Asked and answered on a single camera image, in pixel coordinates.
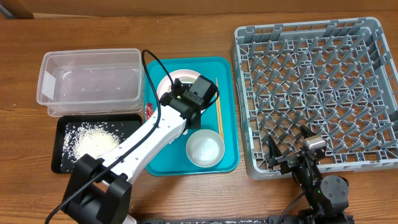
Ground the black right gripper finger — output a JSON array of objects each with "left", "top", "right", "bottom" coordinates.
[
  {"left": 300, "top": 125, "right": 316, "bottom": 139},
  {"left": 267, "top": 134, "right": 282, "bottom": 167}
]

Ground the grey bowl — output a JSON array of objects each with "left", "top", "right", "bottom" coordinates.
[{"left": 185, "top": 129, "right": 225, "bottom": 168}]

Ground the red wrapper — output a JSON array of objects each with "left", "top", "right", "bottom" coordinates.
[{"left": 145, "top": 103, "right": 154, "bottom": 121}]

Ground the rice pile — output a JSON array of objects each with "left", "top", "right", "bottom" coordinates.
[{"left": 62, "top": 121, "right": 125, "bottom": 163}]

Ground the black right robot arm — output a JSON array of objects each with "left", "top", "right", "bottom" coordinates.
[{"left": 267, "top": 125, "right": 354, "bottom": 223}]

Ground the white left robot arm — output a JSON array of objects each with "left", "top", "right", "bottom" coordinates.
[{"left": 59, "top": 90, "right": 209, "bottom": 223}]

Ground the grey dishwasher rack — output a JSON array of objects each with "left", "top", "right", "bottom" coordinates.
[{"left": 232, "top": 17, "right": 397, "bottom": 180}]

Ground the left wooden chopstick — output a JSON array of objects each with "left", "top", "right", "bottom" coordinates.
[{"left": 216, "top": 98, "right": 224, "bottom": 141}]

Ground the cream cup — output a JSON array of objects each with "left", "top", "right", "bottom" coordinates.
[{"left": 180, "top": 77, "right": 196, "bottom": 85}]

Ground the large pink plate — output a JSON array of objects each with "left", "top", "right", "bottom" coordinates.
[{"left": 156, "top": 68, "right": 213, "bottom": 120}]

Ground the black plastic tray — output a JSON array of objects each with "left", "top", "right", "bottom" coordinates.
[{"left": 51, "top": 114, "right": 142, "bottom": 174}]

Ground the clear plastic bin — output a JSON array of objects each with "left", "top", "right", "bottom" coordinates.
[{"left": 36, "top": 48, "right": 145, "bottom": 117}]

